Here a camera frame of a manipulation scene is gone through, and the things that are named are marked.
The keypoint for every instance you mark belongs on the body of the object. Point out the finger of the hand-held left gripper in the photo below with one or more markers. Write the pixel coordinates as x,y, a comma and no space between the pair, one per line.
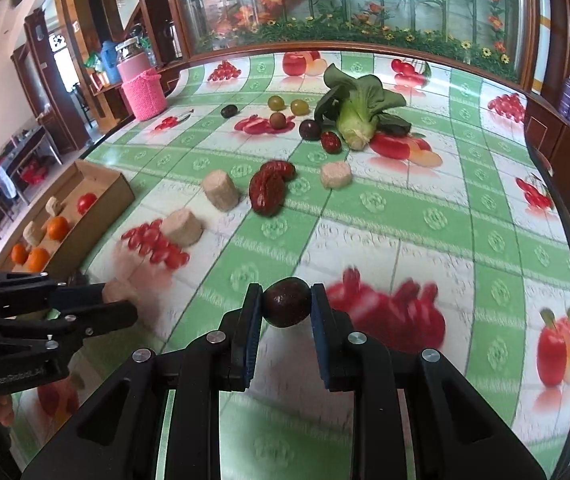
105,317
80,295

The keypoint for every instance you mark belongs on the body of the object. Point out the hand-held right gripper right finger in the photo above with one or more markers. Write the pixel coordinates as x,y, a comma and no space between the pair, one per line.
321,330

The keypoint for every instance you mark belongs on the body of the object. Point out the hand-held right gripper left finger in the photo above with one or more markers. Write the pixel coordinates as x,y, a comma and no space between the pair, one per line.
252,330

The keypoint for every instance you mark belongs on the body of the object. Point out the pale round rice cake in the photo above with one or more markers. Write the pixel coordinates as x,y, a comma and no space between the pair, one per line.
221,190
54,206
181,227
119,287
336,175
32,232

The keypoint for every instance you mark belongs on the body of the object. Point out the dark purple plum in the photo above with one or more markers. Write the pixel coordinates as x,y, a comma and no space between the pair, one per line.
286,305
310,129

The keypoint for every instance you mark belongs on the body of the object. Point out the orange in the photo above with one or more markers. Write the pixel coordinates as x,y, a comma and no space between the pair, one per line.
19,253
38,259
57,227

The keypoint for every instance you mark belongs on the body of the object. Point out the red tomato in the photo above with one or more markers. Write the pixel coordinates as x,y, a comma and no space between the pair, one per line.
86,203

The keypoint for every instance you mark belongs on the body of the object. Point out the brown cardboard box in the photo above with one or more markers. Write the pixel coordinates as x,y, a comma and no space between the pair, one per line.
110,185

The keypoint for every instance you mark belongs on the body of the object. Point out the person's left hand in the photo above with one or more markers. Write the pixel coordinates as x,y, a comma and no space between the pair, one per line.
1,410

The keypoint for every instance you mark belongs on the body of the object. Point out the red date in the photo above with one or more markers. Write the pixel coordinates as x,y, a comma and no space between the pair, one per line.
265,200
279,170
331,141

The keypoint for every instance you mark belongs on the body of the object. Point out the green fruit printed tablecloth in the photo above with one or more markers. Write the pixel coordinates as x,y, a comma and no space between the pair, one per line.
415,220

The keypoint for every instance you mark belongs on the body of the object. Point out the brown grape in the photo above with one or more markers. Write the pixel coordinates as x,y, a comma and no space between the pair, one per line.
278,120

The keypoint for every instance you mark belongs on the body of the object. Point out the pink knitted jar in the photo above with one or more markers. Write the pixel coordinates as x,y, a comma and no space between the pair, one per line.
140,90

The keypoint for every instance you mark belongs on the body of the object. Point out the dark grape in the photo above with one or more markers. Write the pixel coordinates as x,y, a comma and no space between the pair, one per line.
229,110

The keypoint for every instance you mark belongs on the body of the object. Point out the green bok choy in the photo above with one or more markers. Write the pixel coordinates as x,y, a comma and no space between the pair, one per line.
355,110

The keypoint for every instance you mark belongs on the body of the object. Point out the green grape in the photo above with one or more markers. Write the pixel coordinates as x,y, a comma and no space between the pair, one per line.
277,103
299,106

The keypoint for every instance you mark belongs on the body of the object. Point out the blue thermos jug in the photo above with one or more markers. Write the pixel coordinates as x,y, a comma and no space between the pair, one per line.
110,62

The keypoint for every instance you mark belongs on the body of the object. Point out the flower painted glass panel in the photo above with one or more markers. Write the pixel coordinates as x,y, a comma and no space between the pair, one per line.
365,0

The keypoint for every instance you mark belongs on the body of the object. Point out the purple bottle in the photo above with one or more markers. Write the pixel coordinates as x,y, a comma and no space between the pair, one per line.
568,94

